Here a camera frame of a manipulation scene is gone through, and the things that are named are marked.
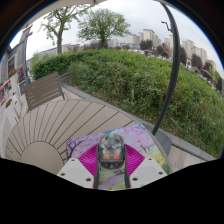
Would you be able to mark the thin leaning tree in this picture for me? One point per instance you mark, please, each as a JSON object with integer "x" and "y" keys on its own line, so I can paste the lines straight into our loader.
{"x": 60, "y": 36}

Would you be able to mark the grey sign pillar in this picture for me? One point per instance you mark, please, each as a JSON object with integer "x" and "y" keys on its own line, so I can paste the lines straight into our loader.
{"x": 24, "y": 56}

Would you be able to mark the grey shopfront building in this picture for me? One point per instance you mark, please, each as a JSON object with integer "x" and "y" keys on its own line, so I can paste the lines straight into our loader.
{"x": 8, "y": 63}

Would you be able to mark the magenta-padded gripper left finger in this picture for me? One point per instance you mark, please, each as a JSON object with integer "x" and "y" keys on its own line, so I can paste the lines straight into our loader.
{"x": 76, "y": 170}

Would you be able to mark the tall white flower planter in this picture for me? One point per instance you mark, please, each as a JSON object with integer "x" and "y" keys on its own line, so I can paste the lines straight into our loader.
{"x": 14, "y": 78}

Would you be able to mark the low white flower planter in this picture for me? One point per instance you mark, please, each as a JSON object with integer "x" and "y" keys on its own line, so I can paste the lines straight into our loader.
{"x": 10, "y": 111}

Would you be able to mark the wooden slat chair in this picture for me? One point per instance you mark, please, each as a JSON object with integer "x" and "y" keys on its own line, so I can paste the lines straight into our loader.
{"x": 43, "y": 91}

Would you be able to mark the green hedge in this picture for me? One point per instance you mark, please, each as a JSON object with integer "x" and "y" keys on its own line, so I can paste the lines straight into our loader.
{"x": 133, "y": 80}

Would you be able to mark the round-crowned tree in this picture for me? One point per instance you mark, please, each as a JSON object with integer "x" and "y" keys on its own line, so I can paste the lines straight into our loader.
{"x": 103, "y": 25}

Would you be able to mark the black curved parasol pole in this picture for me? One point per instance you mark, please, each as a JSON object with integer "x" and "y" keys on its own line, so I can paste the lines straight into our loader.
{"x": 174, "y": 66}

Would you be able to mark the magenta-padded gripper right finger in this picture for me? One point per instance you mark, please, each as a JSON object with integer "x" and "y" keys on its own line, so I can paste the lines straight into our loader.
{"x": 148, "y": 169}

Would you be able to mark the distant apartment buildings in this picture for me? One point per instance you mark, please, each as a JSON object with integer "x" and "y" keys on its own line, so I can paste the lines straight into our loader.
{"x": 150, "y": 36}

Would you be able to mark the floral print mouse pad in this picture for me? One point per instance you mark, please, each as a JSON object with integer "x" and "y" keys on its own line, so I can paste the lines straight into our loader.
{"x": 140, "y": 136}

